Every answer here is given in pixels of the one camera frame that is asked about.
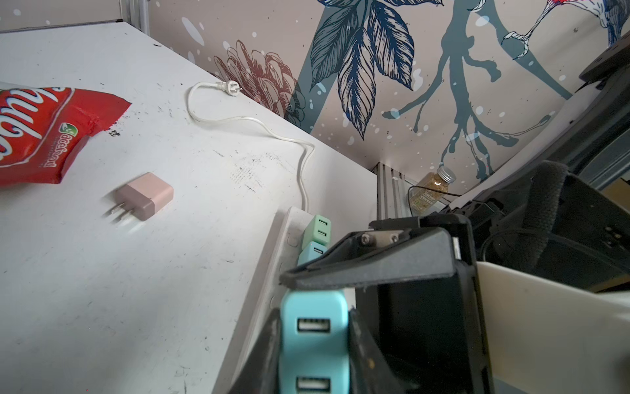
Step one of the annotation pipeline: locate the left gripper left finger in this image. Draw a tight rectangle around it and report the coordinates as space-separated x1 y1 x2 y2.
228 309 282 394

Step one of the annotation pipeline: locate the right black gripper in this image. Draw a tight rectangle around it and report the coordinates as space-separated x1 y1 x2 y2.
280 213 495 393

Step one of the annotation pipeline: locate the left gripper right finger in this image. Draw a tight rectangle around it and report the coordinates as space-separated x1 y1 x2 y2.
348 309 405 394

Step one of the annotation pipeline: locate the teal charger plug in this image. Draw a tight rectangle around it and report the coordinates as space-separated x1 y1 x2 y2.
297 241 327 266
278 290 350 393

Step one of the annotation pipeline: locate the light green charger plug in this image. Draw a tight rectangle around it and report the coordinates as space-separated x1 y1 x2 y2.
302 214 331 249

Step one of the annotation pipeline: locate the teal charger plug front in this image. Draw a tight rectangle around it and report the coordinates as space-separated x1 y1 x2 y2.
297 241 327 266

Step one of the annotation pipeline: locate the white multicolour power strip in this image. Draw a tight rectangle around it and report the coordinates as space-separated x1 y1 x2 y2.
213 207 313 393

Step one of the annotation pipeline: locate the pink usb charger plug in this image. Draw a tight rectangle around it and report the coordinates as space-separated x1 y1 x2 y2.
106 172 174 222

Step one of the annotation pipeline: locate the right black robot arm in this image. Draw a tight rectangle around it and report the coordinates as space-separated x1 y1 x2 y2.
257 36 629 393

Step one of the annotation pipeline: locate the glass jar with lid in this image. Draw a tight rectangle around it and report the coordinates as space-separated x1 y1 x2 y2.
407 166 456 215

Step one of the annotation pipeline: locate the red white chips bag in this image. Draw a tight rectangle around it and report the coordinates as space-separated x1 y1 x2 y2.
1 83 131 186

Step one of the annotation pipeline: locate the white power strip cable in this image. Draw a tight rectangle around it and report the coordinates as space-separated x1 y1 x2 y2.
185 79 316 213

